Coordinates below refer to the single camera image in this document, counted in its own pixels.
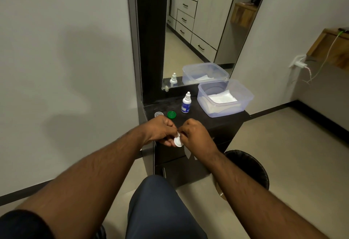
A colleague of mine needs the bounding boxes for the person's left hand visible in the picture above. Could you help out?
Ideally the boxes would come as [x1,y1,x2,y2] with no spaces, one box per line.
[141,115,180,148]

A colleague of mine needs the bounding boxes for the person's right hand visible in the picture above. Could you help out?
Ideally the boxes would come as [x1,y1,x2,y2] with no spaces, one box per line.
[177,118,220,163]

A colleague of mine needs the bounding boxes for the white contact lens case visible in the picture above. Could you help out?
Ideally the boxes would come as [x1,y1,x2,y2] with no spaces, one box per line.
[173,132,185,148]

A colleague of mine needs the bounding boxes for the small solution dropper bottle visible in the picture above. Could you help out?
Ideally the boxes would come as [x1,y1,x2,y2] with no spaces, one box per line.
[181,92,192,114]

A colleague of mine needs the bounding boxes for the person's left forearm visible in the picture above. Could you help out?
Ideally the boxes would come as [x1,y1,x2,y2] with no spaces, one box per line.
[16,127,149,239]

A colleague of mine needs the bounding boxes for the person's right forearm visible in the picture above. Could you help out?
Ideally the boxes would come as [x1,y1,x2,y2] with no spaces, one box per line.
[207,151,330,239]

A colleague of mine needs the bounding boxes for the black dresser cabinet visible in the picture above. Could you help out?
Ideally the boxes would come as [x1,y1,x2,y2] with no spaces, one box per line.
[126,0,251,189]

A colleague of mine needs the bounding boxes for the clear plastic container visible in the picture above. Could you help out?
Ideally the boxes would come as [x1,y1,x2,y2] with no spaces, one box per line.
[197,79,254,119]

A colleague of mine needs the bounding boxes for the stack of white tissues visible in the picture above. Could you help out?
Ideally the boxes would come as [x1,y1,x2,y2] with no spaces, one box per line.
[208,89,238,104]

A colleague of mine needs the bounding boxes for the trash bin with black liner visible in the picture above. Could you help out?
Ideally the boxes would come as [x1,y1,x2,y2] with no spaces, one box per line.
[214,150,270,201]

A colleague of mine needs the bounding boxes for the dresser mirror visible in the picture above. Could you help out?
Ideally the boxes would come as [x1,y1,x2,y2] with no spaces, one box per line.
[161,0,273,89]

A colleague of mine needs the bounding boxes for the dark blue trousers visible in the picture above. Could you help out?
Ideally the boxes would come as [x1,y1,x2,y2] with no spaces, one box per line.
[94,175,208,239]

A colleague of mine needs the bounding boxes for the black shirt sleeve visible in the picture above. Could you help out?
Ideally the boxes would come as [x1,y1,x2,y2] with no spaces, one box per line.
[0,210,54,239]

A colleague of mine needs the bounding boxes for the white wall charger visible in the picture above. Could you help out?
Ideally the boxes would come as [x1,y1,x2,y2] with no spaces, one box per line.
[288,55,308,69]

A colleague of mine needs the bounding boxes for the wooden wall shelf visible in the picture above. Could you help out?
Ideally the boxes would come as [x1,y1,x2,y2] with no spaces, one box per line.
[306,28,349,72]

